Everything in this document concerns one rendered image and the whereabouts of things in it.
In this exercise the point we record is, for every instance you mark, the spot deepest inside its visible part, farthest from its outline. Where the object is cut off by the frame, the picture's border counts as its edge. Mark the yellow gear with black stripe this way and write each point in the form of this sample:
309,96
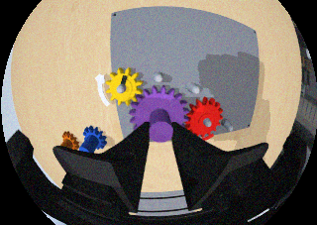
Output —
132,86

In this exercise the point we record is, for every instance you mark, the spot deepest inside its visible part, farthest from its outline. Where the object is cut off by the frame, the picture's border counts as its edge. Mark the blue gear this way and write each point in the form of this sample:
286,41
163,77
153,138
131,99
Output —
93,140

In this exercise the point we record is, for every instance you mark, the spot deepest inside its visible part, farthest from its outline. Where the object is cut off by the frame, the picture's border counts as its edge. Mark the orange gear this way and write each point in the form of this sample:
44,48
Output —
69,141

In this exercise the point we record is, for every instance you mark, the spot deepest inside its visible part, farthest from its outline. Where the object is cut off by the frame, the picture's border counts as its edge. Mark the purple gear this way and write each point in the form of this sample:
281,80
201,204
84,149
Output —
160,109

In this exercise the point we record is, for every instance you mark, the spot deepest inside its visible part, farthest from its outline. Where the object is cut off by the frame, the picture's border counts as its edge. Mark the red gear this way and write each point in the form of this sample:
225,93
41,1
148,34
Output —
206,109

